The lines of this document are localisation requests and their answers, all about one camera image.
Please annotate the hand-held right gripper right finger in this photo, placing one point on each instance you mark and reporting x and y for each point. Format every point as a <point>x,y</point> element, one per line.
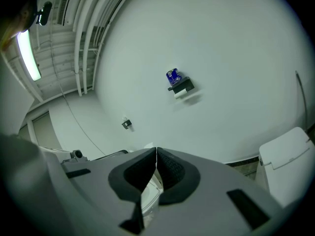
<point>209,205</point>

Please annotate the white door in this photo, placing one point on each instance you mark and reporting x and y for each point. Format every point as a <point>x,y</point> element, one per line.
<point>43,131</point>

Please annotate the person's face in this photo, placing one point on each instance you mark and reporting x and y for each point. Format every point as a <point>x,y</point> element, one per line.
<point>21,21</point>

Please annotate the person's grey shirt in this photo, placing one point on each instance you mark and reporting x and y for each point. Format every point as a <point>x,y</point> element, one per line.
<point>22,188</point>

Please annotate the white toilet paper roll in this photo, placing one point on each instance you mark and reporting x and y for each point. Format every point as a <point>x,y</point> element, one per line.
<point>180,94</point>

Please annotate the small black wall holder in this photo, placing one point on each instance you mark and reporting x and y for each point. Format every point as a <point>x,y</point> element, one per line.
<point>126,124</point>

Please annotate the blue toilet paper roll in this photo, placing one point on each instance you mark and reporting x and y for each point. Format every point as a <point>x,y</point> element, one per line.
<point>173,77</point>

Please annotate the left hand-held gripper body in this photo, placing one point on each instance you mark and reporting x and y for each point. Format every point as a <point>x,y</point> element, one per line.
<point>77,155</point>

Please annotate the white plastic container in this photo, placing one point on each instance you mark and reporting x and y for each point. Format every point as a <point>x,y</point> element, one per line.
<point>151,198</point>

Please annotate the white ceiling pipes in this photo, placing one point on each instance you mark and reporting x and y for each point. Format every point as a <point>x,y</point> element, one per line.
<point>85,38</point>

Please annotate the white ceiling air vent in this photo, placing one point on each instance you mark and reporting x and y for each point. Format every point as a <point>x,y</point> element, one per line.
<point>63,6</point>

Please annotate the black toilet paper holder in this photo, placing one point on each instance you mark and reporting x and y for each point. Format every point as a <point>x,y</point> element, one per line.
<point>183,83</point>

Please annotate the long ceiling light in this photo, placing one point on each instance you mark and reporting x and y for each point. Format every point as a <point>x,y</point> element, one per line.
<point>28,55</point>

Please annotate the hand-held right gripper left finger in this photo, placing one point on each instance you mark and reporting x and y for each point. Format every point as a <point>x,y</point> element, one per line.
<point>98,188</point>

